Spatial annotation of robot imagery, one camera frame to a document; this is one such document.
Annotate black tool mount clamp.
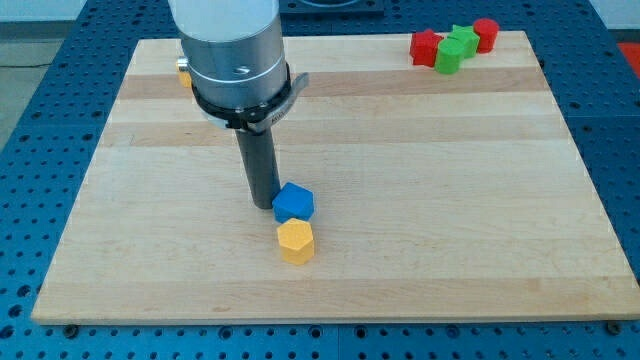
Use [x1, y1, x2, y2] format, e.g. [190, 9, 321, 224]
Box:
[191, 72, 309, 134]

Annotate blue cube block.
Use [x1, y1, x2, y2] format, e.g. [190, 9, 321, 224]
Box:
[272, 182, 315, 223]

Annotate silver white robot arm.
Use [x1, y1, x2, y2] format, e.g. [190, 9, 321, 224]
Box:
[168, 0, 308, 209]

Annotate green cylinder block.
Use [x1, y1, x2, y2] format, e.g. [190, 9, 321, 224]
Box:
[434, 38, 465, 75]

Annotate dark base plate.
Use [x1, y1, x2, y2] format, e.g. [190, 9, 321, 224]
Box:
[279, 0, 385, 15]

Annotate light wooden board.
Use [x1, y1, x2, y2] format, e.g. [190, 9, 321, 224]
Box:
[32, 31, 639, 325]

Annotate yellow hexagon block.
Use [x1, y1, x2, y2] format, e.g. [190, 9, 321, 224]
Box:
[277, 218, 315, 265]

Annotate red cylinder block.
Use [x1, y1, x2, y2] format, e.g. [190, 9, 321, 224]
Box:
[473, 18, 500, 53]

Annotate green star block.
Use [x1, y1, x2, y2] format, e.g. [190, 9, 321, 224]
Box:
[448, 24, 480, 59]

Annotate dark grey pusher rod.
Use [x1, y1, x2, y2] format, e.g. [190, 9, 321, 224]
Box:
[235, 129, 281, 210]

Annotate yellow heart block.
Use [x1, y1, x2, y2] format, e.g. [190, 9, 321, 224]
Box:
[176, 56, 192, 88]

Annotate red star block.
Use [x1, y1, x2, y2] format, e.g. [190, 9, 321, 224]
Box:
[409, 29, 444, 68]

